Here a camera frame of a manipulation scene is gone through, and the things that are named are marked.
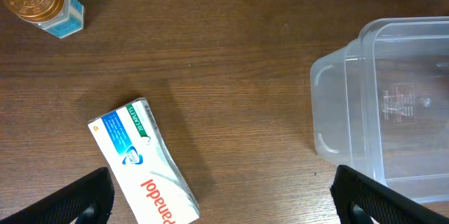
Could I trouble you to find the white Panadol medicine box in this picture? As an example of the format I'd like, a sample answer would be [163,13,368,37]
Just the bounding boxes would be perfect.
[88,98,200,224]

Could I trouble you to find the clear plastic container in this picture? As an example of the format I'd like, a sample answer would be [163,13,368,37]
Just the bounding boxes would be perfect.
[310,17,448,204]

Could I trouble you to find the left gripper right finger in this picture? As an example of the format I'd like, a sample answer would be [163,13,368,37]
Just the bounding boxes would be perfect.
[330,165,448,224]

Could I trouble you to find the gold lid balm jar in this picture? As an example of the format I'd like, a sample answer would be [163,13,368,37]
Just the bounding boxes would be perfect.
[3,0,85,39]

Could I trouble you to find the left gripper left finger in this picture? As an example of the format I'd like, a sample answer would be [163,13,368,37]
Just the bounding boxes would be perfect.
[1,167,115,224]

